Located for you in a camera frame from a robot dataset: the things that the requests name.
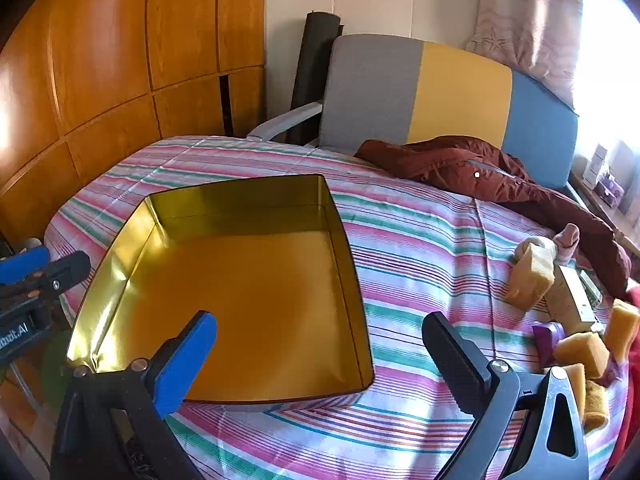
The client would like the pink sock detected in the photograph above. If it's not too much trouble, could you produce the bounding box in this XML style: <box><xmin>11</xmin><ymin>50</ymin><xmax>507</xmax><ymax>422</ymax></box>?
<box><xmin>552</xmin><ymin>223</ymin><xmax>581</xmax><ymax>263</ymax></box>

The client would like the pink patterned curtain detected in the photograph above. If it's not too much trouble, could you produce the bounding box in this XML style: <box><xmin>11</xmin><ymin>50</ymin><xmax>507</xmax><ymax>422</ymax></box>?
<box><xmin>465</xmin><ymin>0</ymin><xmax>586</xmax><ymax>106</ymax></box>

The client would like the cream printed carton box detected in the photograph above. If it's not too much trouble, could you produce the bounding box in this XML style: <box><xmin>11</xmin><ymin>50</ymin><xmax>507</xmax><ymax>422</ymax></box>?
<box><xmin>545</xmin><ymin>264</ymin><xmax>599</xmax><ymax>336</ymax></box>

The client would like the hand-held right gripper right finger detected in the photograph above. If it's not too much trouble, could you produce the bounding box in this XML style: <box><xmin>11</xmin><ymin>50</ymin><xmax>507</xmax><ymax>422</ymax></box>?
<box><xmin>421</xmin><ymin>311</ymin><xmax>591</xmax><ymax>480</ymax></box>

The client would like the black rolled mat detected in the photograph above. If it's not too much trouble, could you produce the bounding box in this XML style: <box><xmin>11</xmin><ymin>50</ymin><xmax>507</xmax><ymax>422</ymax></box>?
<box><xmin>289</xmin><ymin>11</ymin><xmax>343</xmax><ymax>146</ymax></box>

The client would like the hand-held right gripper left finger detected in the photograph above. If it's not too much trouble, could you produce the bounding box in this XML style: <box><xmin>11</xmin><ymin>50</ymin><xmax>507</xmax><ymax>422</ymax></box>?
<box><xmin>50</xmin><ymin>310</ymin><xmax>221</xmax><ymax>480</ymax></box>

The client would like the purple tissue box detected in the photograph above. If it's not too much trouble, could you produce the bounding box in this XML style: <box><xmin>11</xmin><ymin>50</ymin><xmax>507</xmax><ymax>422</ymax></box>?
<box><xmin>597</xmin><ymin>172</ymin><xmax>626</xmax><ymax>208</ymax></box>

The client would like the white carton box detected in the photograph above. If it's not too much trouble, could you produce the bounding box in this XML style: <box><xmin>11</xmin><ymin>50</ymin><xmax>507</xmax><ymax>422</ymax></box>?
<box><xmin>582</xmin><ymin>144</ymin><xmax>609</xmax><ymax>191</ymax></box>

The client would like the striped bed blanket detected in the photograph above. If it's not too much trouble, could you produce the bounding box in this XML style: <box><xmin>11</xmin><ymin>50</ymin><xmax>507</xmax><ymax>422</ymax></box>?
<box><xmin>44</xmin><ymin>135</ymin><xmax>631</xmax><ymax>480</ymax></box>

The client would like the wooden desk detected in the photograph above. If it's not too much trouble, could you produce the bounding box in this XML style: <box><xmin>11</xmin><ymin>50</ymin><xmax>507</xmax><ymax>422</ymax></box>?
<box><xmin>570</xmin><ymin>170</ymin><xmax>640</xmax><ymax>256</ymax></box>

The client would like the green snack packet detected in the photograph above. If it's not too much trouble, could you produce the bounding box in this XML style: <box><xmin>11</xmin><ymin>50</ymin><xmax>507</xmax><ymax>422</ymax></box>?
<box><xmin>577</xmin><ymin>269</ymin><xmax>606</xmax><ymax>308</ymax></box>

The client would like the gold metal tin box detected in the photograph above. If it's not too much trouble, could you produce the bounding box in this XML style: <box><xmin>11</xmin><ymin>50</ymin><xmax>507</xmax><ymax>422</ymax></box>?
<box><xmin>65</xmin><ymin>174</ymin><xmax>377</xmax><ymax>406</ymax></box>

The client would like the purple plastic object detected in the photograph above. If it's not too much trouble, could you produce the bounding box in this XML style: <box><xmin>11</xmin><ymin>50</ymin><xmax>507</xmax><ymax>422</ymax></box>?
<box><xmin>532</xmin><ymin>322</ymin><xmax>566</xmax><ymax>366</ymax></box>
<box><xmin>600</xmin><ymin>360</ymin><xmax>626</xmax><ymax>386</ymax></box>

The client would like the maroon padded jacket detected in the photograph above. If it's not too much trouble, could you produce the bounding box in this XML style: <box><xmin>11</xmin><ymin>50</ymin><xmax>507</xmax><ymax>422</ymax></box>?
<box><xmin>354</xmin><ymin>136</ymin><xmax>633</xmax><ymax>301</ymax></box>

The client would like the wooden wardrobe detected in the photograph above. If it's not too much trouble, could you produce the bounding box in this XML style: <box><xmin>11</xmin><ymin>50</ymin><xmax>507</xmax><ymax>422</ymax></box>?
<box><xmin>0</xmin><ymin>0</ymin><xmax>268</xmax><ymax>256</ymax></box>

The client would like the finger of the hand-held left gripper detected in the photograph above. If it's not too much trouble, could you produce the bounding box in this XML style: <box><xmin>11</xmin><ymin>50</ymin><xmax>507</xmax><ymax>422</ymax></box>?
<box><xmin>0</xmin><ymin>246</ymin><xmax>52</xmax><ymax>288</ymax></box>
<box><xmin>0</xmin><ymin>251</ymin><xmax>92</xmax><ymax>318</ymax></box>

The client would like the window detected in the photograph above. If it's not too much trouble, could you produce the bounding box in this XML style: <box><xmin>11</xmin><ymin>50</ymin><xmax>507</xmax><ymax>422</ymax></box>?
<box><xmin>580</xmin><ymin>0</ymin><xmax>640</xmax><ymax>153</ymax></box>

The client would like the grey chair armrest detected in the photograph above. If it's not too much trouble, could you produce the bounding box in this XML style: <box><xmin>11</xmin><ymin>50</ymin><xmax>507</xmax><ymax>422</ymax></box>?
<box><xmin>246</xmin><ymin>101</ymin><xmax>324</xmax><ymax>147</ymax></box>

